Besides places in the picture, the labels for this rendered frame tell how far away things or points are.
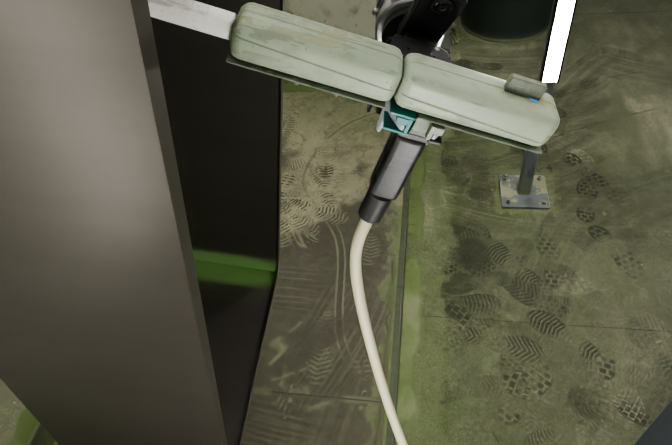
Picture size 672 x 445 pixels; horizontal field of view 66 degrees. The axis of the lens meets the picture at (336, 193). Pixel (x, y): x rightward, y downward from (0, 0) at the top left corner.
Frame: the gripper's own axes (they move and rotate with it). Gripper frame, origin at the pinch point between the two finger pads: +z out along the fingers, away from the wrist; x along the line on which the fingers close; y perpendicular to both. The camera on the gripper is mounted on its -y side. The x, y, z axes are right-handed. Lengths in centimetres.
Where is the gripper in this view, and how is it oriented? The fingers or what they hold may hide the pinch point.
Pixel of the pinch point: (420, 118)
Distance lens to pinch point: 51.4
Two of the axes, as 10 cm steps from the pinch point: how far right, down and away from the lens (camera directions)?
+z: -0.9, 7.1, -7.0
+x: -9.6, -2.5, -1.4
